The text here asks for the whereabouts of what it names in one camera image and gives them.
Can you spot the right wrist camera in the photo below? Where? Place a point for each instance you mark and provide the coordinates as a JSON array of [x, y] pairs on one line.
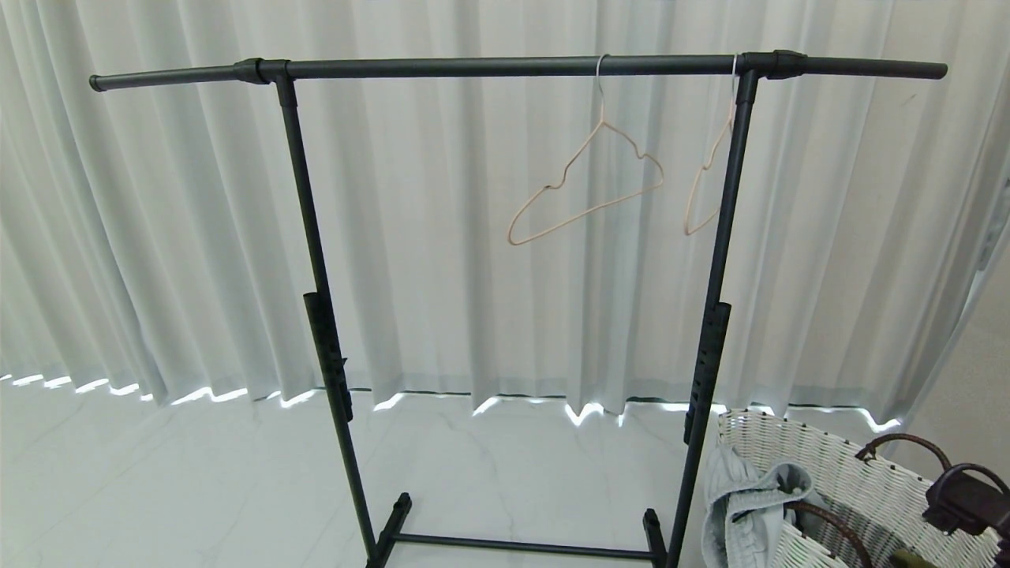
[[963, 501]]

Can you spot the pink clothes hanger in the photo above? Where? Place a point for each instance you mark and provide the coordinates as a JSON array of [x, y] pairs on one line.
[[601, 128], [697, 180]]

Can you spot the black clothes rack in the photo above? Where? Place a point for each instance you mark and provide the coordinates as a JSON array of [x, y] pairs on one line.
[[505, 66]]

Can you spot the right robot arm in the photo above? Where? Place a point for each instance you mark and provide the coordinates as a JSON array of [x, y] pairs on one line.
[[1003, 552]]

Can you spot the pale grey shorts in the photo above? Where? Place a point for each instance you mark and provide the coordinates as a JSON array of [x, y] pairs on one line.
[[738, 505]]

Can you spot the white curtain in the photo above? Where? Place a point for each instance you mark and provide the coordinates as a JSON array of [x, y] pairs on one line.
[[442, 237]]

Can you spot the white laundry basket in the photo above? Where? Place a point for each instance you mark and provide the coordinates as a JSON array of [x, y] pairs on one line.
[[860, 489]]

